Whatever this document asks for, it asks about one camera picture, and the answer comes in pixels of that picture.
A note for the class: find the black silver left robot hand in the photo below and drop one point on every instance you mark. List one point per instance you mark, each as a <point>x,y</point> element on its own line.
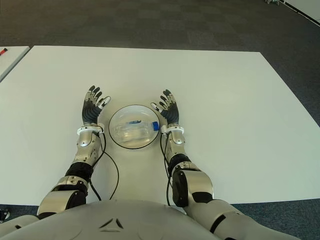
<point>90,112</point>

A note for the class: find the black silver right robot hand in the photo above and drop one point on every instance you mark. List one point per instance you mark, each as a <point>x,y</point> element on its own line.
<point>171,113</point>

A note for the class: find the clear bottle with blue cap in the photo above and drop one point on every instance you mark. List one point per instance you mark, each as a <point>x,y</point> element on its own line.
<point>132,131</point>

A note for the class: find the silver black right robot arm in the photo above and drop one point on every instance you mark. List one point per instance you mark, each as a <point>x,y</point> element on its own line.
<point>200,182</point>

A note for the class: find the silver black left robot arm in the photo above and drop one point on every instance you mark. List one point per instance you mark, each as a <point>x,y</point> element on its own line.
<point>82,160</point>

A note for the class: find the white plate with black rim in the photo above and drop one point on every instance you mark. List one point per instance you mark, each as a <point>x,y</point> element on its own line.
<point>122,113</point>

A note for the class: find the red black marker pen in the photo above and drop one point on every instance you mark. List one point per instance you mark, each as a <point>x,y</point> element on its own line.
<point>3,50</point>

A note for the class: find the grey robot torso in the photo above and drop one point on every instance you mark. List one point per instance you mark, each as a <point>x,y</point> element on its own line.
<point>125,220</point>

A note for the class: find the black wheeled stand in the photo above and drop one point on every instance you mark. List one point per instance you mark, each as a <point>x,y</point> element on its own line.
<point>3,216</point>

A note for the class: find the grey chair base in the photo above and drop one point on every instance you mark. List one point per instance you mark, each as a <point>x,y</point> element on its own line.
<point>272,1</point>

